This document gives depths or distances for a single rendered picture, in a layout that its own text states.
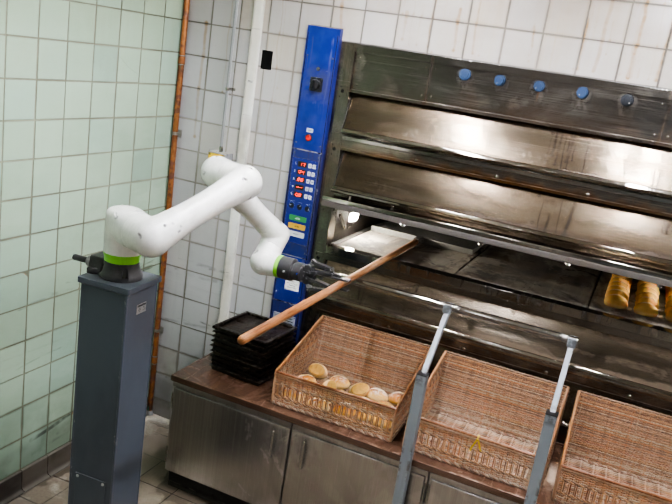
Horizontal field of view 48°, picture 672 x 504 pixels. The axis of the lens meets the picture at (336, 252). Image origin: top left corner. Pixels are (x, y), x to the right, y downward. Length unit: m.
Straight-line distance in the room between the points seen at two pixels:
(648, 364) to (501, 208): 0.87
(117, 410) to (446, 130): 1.73
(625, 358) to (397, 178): 1.22
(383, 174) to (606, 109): 0.97
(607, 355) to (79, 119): 2.39
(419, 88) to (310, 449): 1.60
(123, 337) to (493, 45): 1.84
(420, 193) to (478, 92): 0.49
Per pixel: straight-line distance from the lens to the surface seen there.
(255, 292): 3.75
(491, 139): 3.23
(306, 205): 3.50
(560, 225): 3.21
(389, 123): 3.34
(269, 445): 3.31
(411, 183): 3.33
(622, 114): 3.17
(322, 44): 3.44
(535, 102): 3.21
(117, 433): 2.83
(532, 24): 3.21
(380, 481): 3.15
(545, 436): 2.82
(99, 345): 2.73
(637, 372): 3.33
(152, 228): 2.47
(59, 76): 3.22
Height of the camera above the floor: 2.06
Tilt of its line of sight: 15 degrees down
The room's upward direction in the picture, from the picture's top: 9 degrees clockwise
